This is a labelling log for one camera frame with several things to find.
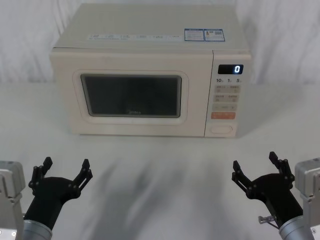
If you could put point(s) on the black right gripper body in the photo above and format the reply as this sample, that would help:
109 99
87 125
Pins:
275 192

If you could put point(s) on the white curtain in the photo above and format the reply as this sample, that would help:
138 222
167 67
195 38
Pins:
25 37

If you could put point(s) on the white table cloth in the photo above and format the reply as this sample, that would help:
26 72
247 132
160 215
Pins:
160 170

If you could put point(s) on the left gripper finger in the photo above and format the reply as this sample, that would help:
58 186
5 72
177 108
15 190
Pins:
40 170
83 173

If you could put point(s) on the cream microwave oven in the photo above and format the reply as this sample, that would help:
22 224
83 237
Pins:
125 57

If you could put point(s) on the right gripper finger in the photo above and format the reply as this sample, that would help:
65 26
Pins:
283 167
241 177

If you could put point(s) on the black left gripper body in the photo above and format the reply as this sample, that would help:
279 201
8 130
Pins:
50 192

